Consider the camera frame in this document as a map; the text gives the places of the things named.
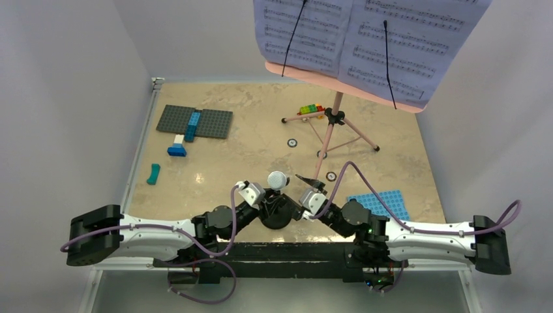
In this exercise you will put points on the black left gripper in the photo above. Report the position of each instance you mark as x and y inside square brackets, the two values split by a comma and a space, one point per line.
[255, 210]

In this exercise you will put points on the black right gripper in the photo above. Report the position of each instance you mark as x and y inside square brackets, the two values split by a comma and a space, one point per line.
[297, 210]

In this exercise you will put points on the black microphone stand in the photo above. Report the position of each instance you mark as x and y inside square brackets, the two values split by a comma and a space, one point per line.
[276, 210]

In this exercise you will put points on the white microphone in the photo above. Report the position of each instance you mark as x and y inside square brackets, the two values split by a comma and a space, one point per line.
[277, 180]

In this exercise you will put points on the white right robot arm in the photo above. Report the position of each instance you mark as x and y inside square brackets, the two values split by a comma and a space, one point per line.
[480, 242]

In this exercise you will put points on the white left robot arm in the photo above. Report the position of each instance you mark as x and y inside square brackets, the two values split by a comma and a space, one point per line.
[108, 233]

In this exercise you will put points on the orange black poker chip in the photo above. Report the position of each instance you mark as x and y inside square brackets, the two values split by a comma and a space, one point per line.
[331, 176]

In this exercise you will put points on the blue poker chip far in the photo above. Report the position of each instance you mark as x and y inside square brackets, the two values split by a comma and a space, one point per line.
[292, 142]

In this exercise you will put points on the pink music stand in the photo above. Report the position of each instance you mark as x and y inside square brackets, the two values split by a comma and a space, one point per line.
[357, 126]

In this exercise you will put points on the colourful brick toy car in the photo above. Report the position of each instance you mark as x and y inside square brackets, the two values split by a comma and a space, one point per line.
[312, 108]

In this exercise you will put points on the light blue building baseplate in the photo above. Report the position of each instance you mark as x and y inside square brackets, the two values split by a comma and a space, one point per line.
[392, 198]

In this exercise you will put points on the blue and white brick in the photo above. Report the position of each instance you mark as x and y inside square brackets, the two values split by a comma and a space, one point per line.
[177, 148]

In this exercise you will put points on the teal arch block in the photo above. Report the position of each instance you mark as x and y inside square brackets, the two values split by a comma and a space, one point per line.
[153, 177]

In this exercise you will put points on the blue brick column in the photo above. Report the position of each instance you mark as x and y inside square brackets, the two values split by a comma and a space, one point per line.
[192, 126]

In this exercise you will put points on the dark grey building baseplate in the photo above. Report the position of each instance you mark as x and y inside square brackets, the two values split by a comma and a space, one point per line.
[212, 123]

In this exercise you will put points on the left sheet music page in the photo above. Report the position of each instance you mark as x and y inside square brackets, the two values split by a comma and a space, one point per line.
[303, 34]

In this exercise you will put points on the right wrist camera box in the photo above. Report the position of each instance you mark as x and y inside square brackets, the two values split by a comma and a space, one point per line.
[311, 197]

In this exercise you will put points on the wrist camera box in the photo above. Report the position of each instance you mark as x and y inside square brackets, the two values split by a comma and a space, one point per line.
[311, 197]
[252, 193]

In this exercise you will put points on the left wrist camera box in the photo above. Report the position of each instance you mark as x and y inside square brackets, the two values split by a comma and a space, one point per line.
[252, 193]

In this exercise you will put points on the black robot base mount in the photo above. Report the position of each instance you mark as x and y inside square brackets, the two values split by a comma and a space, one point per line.
[344, 261]

